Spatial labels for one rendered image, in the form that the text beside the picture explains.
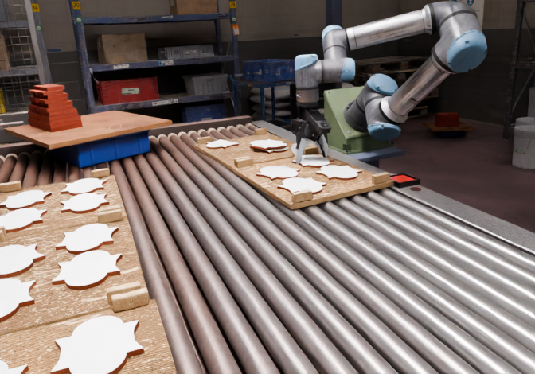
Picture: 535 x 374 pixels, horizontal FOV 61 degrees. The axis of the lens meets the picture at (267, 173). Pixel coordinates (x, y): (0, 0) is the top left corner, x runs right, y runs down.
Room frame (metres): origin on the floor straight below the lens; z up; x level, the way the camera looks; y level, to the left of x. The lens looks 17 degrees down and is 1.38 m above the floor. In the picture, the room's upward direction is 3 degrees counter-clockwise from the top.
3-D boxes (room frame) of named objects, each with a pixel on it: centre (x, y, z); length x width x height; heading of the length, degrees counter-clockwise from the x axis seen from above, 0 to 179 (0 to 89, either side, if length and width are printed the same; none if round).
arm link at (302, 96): (1.53, -0.14, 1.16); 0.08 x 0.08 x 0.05
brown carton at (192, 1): (5.90, 0.80, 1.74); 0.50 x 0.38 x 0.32; 115
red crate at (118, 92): (5.55, 1.63, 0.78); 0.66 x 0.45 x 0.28; 115
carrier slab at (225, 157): (1.76, 0.05, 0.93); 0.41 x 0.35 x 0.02; 27
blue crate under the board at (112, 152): (1.84, 0.69, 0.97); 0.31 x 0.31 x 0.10; 44
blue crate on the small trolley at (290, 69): (5.09, -0.08, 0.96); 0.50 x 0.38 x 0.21; 40
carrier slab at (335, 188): (1.38, -0.13, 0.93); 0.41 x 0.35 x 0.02; 26
